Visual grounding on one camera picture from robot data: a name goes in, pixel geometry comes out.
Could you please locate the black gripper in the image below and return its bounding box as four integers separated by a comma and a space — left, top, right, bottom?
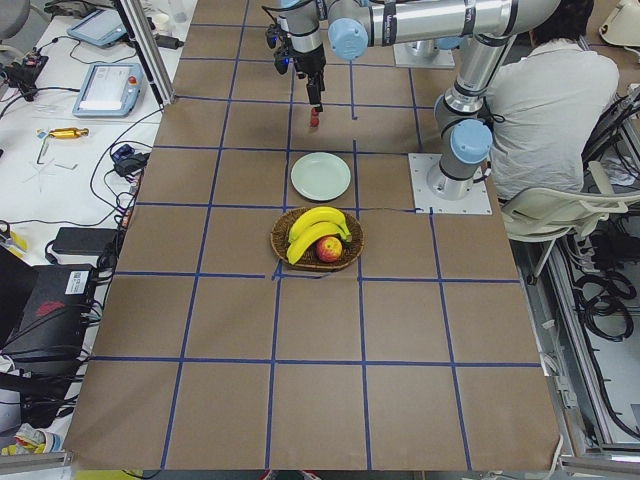
292, 47, 326, 111

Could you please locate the strawberry three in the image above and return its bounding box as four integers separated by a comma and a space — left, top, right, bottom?
309, 108, 320, 128

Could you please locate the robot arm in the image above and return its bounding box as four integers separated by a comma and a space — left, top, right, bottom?
274, 1, 326, 112
327, 1, 558, 200

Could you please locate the light green plate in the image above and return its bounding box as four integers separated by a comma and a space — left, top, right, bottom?
290, 152, 351, 202

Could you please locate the yellow banana bunch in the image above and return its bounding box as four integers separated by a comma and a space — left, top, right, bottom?
286, 206, 351, 264

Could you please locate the woven wicker basket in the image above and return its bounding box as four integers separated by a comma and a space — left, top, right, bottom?
270, 207, 364, 271

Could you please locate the red yellow apple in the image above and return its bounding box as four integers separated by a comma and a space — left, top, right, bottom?
315, 236, 343, 263

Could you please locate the blue teach pendant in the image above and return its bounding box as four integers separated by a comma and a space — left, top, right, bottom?
72, 63, 144, 118

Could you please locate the seated person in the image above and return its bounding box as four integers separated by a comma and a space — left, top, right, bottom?
485, 1, 619, 201

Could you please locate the white office chair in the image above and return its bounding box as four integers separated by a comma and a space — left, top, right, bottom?
501, 161, 639, 285

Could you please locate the black power brick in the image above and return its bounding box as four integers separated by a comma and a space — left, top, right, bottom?
52, 227, 116, 256

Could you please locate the black computer box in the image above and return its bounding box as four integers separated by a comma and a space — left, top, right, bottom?
1, 249, 98, 376

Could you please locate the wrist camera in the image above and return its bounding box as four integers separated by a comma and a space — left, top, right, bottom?
265, 23, 290, 75

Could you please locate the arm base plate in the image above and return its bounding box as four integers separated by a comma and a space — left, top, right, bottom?
408, 153, 492, 215
393, 40, 455, 70

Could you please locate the aluminium frame post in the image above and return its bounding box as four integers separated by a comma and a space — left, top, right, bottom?
113, 0, 175, 107

